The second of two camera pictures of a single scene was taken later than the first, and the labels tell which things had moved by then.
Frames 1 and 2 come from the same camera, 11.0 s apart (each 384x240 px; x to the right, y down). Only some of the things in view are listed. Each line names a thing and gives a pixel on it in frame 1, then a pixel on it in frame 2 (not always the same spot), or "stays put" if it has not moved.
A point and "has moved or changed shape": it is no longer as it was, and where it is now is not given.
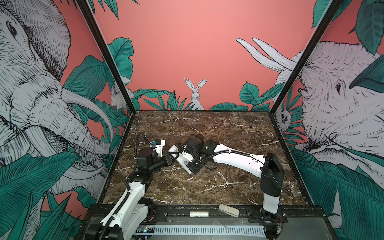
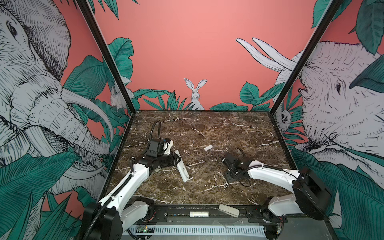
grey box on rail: (228, 210) stays put
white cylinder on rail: (200, 214) stays put
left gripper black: (167, 161) stays put
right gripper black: (192, 169) to (226, 174)
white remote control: (180, 158) has moved or changed shape
